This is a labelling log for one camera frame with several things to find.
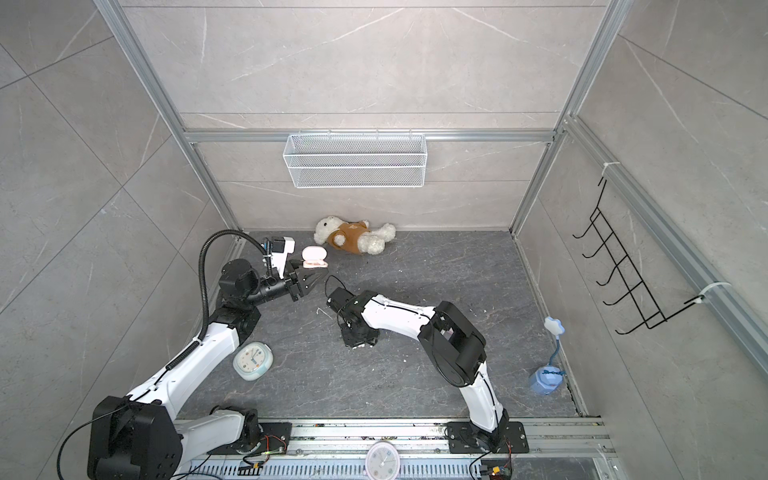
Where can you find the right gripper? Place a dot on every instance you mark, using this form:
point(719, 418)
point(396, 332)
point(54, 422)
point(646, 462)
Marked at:
point(352, 342)

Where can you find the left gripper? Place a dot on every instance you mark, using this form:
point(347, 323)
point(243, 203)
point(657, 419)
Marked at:
point(293, 286)

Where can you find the pink earbud case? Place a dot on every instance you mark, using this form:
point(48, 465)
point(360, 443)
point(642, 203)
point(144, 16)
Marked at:
point(314, 257)

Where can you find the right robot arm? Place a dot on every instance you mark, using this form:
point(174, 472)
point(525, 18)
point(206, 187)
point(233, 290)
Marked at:
point(454, 346)

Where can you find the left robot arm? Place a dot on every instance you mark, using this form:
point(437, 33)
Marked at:
point(137, 436)

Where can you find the mint alarm clock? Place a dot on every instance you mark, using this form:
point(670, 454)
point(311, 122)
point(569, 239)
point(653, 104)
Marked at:
point(253, 361)

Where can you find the white teddy bear brown hoodie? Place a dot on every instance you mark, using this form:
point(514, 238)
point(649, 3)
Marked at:
point(353, 237)

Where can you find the white round clock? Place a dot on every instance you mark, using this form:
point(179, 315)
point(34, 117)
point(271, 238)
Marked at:
point(382, 461)

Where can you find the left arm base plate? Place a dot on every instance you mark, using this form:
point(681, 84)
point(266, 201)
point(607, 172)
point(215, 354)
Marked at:
point(273, 438)

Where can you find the white wire mesh basket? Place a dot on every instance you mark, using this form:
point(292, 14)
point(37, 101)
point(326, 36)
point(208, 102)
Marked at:
point(364, 160)

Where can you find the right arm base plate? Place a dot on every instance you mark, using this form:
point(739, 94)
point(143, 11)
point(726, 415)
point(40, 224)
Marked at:
point(465, 438)

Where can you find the black wire hook rack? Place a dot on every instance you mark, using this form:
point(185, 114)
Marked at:
point(625, 272)

